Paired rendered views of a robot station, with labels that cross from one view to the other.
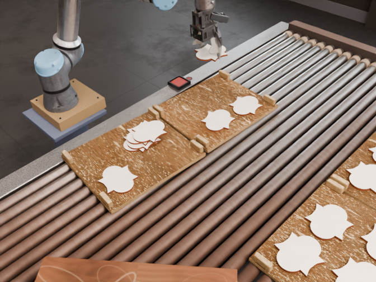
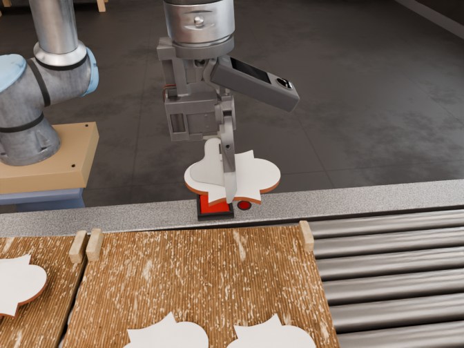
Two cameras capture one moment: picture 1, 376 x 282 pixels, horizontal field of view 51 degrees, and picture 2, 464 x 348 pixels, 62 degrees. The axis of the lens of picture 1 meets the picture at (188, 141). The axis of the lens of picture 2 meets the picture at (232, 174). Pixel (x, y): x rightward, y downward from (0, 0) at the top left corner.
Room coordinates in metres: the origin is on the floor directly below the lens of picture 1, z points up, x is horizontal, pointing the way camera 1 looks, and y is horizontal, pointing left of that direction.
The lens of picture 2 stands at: (1.08, -0.38, 1.49)
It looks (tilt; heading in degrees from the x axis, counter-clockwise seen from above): 38 degrees down; 37
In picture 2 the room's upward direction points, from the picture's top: straight up
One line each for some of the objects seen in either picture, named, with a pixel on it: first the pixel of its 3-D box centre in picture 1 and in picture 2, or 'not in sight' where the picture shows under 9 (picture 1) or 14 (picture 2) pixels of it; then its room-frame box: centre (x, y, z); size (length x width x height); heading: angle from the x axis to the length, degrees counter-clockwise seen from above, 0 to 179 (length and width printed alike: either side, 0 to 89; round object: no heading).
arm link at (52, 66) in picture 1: (52, 69); (10, 89); (1.44, 0.55, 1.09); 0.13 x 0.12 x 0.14; 166
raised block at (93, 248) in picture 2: (158, 109); (94, 244); (1.32, 0.12, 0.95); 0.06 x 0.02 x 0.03; 40
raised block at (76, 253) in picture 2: (153, 112); (79, 246); (1.30, 0.14, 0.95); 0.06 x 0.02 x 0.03; 39
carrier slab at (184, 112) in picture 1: (214, 108); (201, 310); (1.34, -0.12, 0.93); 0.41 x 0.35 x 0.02; 130
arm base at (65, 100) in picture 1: (58, 93); (23, 132); (1.44, 0.55, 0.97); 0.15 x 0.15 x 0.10
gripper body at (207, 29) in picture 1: (204, 22); (201, 86); (1.42, -0.08, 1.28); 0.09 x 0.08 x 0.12; 130
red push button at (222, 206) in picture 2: (179, 83); (214, 205); (1.56, 0.03, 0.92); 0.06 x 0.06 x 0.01; 44
